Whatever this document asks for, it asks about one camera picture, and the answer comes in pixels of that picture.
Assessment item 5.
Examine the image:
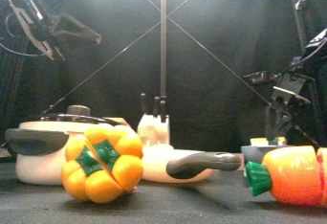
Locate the pale yellow block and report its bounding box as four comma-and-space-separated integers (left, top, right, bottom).
250, 136, 288, 147

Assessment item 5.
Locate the grey-blue box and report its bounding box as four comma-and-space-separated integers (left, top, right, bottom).
240, 145, 283, 172

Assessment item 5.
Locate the orange toy carrot green top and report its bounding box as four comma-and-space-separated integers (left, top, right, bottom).
244, 145, 327, 209

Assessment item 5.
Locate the glass lid with grey knob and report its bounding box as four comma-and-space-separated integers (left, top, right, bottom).
40, 104, 123, 127

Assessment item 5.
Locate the white knife block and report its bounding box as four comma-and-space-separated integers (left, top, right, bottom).
136, 113, 171, 148

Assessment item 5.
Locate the yellow toy bell pepper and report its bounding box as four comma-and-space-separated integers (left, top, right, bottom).
60, 123, 146, 205

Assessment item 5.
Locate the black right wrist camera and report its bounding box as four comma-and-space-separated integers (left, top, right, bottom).
242, 70, 280, 86

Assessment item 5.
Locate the thin diagonal brace wire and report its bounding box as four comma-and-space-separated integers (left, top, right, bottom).
123, 0, 274, 106
43, 0, 216, 115

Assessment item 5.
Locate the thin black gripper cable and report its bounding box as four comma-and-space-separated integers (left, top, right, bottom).
0, 12, 46, 58

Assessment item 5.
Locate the grey vertical frame pole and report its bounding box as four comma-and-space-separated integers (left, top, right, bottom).
160, 0, 168, 99

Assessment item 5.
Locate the dark side frame pole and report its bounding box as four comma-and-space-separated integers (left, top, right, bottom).
286, 0, 312, 59

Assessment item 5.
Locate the white saucepan with grey handle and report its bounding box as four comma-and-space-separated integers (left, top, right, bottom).
139, 143, 243, 184

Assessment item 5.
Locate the black-handled toy knife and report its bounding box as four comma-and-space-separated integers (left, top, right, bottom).
139, 92, 148, 116
152, 96, 162, 118
160, 95, 168, 123

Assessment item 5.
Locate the white pot with grey handle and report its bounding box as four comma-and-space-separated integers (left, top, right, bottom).
4, 120, 116, 186

